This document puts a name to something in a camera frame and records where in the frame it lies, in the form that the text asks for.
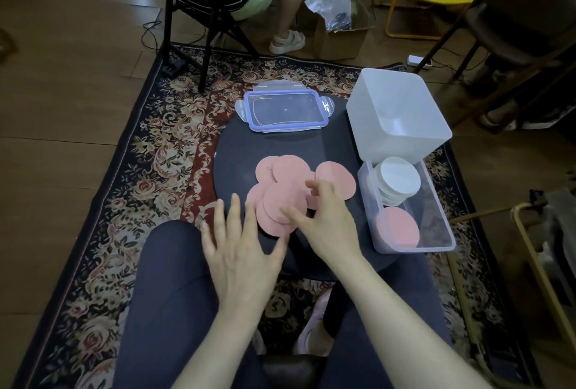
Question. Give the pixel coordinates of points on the person's left hand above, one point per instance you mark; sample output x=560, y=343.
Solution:
x=245, y=267

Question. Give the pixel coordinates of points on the person's right hand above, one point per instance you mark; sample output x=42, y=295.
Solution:
x=335, y=231

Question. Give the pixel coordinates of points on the person's right thumb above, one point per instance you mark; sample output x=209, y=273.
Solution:
x=295, y=217

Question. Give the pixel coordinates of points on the person's left little finger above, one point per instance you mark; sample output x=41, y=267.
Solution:
x=208, y=242

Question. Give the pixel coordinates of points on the person's left middle finger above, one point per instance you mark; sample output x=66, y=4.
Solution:
x=235, y=217

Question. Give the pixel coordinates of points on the person's left thumb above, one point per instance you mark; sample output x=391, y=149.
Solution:
x=281, y=249

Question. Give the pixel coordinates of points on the person's left forearm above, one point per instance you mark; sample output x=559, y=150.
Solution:
x=220, y=350

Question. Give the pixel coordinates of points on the person's right forearm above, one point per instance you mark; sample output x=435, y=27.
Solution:
x=396, y=330

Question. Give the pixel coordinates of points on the pile of pink round pads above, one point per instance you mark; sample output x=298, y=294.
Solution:
x=288, y=172

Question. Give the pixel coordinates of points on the person's left leg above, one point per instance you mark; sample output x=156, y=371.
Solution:
x=171, y=294

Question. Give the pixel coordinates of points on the person's leg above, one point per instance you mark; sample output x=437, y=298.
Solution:
x=418, y=285
x=171, y=294

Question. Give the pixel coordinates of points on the floral patterned rug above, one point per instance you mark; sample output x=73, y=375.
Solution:
x=153, y=168

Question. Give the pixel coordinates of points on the single pink pad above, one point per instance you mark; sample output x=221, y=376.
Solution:
x=398, y=226

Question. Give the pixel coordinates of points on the stack of white round pads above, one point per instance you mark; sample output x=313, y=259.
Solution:
x=398, y=177

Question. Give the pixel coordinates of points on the clear lid with blue rim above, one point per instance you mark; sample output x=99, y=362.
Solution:
x=285, y=107

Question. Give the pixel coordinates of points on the person's right leg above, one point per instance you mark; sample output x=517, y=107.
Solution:
x=418, y=285

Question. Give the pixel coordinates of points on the clear rectangular plastic container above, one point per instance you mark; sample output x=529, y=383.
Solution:
x=438, y=222

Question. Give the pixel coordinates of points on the white square plastic bin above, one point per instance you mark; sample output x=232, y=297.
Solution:
x=396, y=109

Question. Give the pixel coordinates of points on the brown cardboard box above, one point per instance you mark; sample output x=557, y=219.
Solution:
x=342, y=44

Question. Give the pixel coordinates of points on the black metal chair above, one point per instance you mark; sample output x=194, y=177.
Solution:
x=209, y=24

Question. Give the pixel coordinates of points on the white power strip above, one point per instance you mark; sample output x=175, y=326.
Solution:
x=417, y=61

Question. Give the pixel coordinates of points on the dark wooden chair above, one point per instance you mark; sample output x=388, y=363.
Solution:
x=517, y=10

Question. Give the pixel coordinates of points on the gold metal frame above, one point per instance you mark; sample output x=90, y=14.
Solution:
x=540, y=276

